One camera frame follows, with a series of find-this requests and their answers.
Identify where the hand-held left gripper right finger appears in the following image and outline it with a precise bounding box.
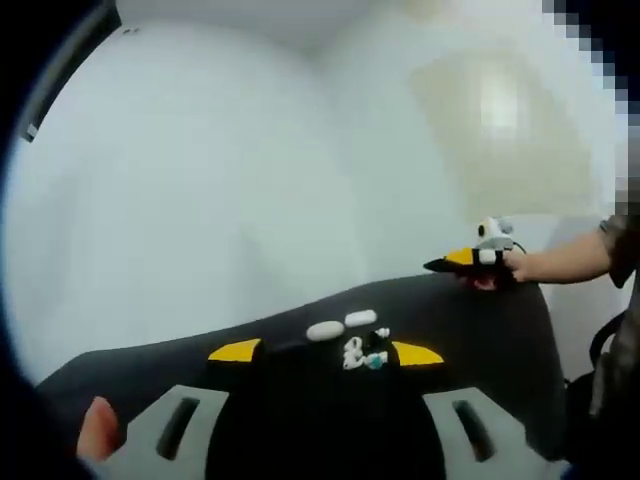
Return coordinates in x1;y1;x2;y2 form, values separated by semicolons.
325;341;564;480

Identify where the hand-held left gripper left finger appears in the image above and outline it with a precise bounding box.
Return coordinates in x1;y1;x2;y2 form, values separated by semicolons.
107;338;326;480

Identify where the black office chair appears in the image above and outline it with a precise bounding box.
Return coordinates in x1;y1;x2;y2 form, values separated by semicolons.
564;309;626;426

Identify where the person's left hand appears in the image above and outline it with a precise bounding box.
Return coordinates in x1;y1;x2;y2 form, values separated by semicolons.
77;396;121;462

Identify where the beige wall panel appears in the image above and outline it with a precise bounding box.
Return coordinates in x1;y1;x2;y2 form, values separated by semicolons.
408;47;609;216

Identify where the white rounded charging case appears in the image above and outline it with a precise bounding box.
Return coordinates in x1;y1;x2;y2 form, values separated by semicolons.
344;309;379;327

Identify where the black wall monitor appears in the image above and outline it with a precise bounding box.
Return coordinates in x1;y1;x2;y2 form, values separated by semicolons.
22;4;124;144

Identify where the beige oval charging case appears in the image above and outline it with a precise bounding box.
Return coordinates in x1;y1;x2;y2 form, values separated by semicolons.
306;321;345;342

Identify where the person's right hand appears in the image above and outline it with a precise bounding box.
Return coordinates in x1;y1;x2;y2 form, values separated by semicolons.
502;252;531;286

